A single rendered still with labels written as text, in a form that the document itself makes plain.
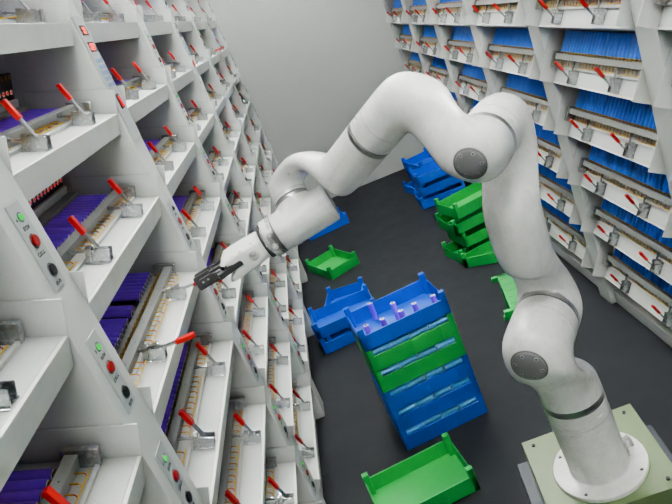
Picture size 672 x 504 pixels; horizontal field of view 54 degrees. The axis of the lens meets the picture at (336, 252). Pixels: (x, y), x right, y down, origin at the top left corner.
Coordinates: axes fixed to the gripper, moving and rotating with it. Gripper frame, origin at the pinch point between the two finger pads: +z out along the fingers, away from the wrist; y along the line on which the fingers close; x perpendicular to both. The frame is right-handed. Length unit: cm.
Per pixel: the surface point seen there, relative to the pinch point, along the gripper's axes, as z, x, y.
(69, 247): 7.5, 23.6, -25.9
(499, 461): -30, -104, 29
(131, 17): -4, 59, 86
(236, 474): 16.6, -37.6, -12.7
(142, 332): 9.2, 3.1, -20.8
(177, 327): 5.9, -1.6, -14.4
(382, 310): -22, -61, 70
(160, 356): 6.4, -0.3, -27.6
